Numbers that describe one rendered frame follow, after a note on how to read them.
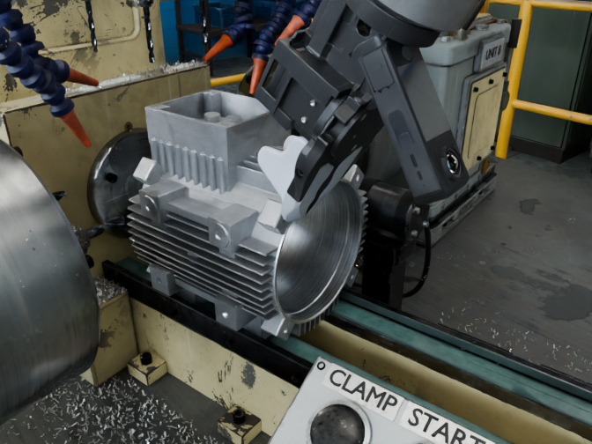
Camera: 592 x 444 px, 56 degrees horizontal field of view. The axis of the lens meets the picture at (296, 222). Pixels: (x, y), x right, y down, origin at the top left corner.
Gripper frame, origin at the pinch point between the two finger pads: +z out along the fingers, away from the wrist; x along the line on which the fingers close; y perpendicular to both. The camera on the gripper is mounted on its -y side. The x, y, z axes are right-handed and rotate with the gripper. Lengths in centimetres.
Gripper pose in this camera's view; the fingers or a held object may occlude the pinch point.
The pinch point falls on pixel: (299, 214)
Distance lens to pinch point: 49.7
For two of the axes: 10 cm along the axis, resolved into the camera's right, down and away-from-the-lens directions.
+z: -4.0, 6.3, 6.6
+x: -6.0, 3.6, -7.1
